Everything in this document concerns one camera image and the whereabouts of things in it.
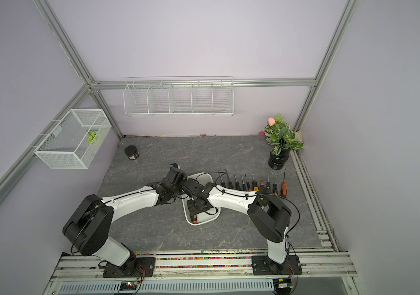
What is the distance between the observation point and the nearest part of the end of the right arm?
0.63 meters

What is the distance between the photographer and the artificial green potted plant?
33.3 inches

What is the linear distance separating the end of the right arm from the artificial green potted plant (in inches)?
15.7
